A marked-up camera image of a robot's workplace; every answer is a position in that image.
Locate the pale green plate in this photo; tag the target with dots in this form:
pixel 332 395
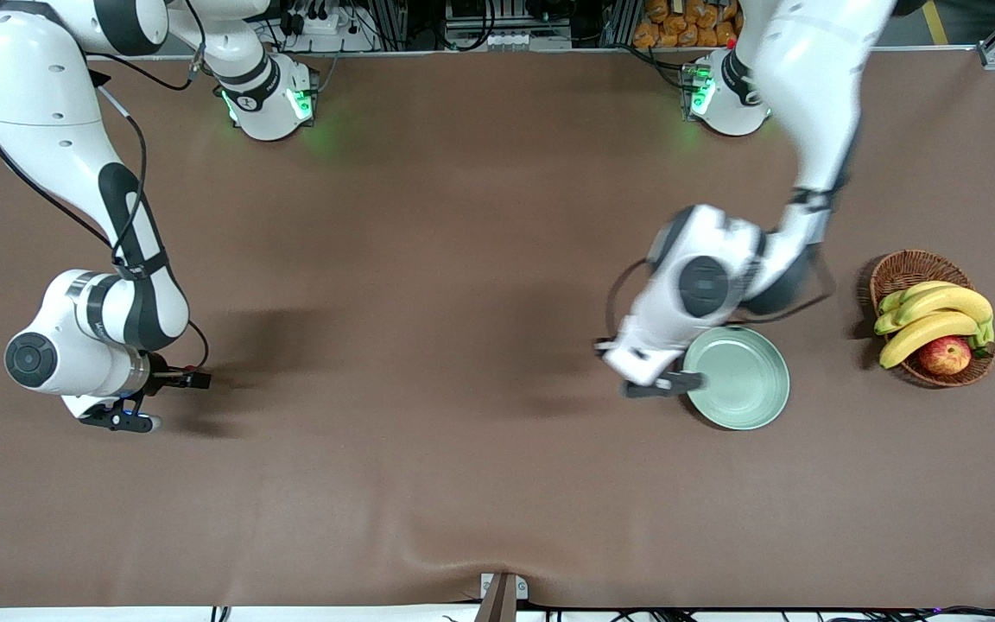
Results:
pixel 748 380

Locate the brown wicker basket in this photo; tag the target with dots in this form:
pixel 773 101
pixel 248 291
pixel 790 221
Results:
pixel 916 268

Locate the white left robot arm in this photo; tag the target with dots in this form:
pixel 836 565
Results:
pixel 808 86

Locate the red apple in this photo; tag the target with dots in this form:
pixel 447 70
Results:
pixel 945 355

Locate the orange bread bun pile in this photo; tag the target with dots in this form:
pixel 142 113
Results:
pixel 679 26

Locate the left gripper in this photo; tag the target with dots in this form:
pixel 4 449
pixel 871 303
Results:
pixel 679 364

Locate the white connector strip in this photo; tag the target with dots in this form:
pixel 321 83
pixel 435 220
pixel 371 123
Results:
pixel 523 40

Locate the yellow banana bunch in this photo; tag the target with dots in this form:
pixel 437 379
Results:
pixel 938 304

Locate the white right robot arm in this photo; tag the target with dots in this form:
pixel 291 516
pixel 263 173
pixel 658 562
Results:
pixel 48 130

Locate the white power strip with plugs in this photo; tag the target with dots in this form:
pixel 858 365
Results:
pixel 333 39

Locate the metal table edge bracket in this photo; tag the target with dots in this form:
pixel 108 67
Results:
pixel 502 596

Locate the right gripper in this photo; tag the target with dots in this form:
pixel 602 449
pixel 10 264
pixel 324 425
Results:
pixel 161 372

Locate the brown table cover mat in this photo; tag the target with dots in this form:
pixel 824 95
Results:
pixel 497 484

